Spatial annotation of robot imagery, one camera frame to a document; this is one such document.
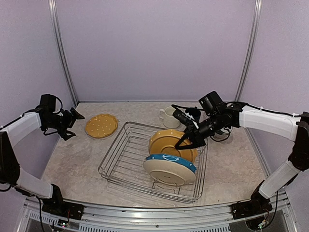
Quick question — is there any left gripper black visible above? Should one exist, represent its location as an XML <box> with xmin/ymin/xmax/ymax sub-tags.
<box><xmin>44</xmin><ymin>107</ymin><xmax>84</xmax><ymax>140</ymax></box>

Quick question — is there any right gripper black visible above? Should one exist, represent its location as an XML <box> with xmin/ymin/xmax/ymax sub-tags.
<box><xmin>175</xmin><ymin>112</ymin><xmax>223</xmax><ymax>149</ymax></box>

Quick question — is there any white ribbed mug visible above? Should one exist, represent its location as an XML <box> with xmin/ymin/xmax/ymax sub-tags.
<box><xmin>158</xmin><ymin>106</ymin><xmax>180</xmax><ymax>129</ymax></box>

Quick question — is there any yellow oval dish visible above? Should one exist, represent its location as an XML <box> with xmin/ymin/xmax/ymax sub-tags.
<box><xmin>85</xmin><ymin>114</ymin><xmax>118</xmax><ymax>139</ymax></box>
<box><xmin>148</xmin><ymin>129</ymin><xmax>198</xmax><ymax>163</ymax></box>

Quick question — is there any blue oval dish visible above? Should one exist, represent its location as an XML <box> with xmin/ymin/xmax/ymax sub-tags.
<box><xmin>145</xmin><ymin>153</ymin><xmax>197</xmax><ymax>173</ymax></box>

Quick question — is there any dark blue mug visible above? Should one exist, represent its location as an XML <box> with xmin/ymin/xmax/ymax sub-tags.
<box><xmin>185</xmin><ymin>107</ymin><xmax>201</xmax><ymax>122</ymax></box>

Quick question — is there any white blue-rimmed bowl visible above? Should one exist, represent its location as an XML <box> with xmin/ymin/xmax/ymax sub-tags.
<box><xmin>212</xmin><ymin>128</ymin><xmax>231</xmax><ymax>141</ymax></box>

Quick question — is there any cream plate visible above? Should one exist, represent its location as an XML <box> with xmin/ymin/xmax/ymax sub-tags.
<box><xmin>143</xmin><ymin>160</ymin><xmax>196</xmax><ymax>186</ymax></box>

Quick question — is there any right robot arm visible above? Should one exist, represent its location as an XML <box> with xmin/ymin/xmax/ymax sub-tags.
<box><xmin>172</xmin><ymin>91</ymin><xmax>309</xmax><ymax>215</ymax></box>

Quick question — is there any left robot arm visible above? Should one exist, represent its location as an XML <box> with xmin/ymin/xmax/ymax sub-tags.
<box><xmin>0</xmin><ymin>94</ymin><xmax>84</xmax><ymax>215</ymax></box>

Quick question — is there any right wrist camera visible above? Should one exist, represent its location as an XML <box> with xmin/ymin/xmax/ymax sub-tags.
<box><xmin>173</xmin><ymin>108</ymin><xmax>199</xmax><ymax>129</ymax></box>

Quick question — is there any right camera cable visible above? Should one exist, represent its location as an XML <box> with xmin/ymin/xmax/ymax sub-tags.
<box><xmin>171</xmin><ymin>104</ymin><xmax>201</xmax><ymax>114</ymax></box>

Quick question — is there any wire dish rack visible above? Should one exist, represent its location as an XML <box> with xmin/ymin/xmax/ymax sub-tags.
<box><xmin>98</xmin><ymin>121</ymin><xmax>208</xmax><ymax>203</ymax></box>

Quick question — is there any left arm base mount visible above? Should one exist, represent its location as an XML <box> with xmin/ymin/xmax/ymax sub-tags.
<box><xmin>42</xmin><ymin>184</ymin><xmax>84</xmax><ymax>220</ymax></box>

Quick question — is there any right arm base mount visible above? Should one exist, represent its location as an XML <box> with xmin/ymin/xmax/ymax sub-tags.
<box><xmin>230</xmin><ymin>181</ymin><xmax>273</xmax><ymax>219</ymax></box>

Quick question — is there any left frame post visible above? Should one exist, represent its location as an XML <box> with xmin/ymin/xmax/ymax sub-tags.
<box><xmin>48</xmin><ymin>0</ymin><xmax>79</xmax><ymax>107</ymax></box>

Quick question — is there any frame post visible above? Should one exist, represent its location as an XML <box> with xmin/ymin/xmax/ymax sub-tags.
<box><xmin>48</xmin><ymin>0</ymin><xmax>79</xmax><ymax>107</ymax></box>
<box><xmin>234</xmin><ymin>0</ymin><xmax>263</xmax><ymax>101</ymax></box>

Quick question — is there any right frame post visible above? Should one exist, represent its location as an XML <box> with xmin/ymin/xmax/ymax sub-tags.
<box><xmin>234</xmin><ymin>0</ymin><xmax>263</xmax><ymax>101</ymax></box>

